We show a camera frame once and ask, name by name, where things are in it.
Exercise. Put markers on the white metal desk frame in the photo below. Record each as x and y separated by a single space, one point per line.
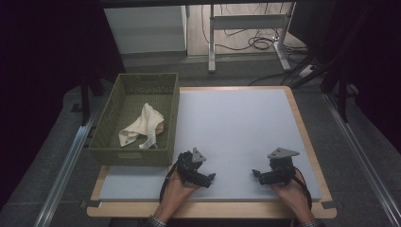
249 22

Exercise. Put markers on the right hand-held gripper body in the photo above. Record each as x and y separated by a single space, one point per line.
280 171

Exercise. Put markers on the person's left hand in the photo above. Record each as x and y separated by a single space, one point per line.
178 194

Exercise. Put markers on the black stand leg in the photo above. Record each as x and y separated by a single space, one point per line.
85 101
343 101

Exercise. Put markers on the green plastic woven basket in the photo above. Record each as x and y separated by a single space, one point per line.
110 148

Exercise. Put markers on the dark curtain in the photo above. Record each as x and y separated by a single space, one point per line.
47 63
372 47

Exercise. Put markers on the grey tape piece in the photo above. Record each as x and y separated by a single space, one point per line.
91 203
329 204

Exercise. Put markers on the cream printed cloth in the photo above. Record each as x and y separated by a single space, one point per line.
143 124

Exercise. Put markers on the person's right hand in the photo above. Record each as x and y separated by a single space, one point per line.
291 195

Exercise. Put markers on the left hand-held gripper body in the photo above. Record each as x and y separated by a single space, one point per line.
187 168

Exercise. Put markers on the white power strip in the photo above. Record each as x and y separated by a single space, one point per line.
306 71

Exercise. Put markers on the white cabinet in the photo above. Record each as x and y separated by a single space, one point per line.
145 30

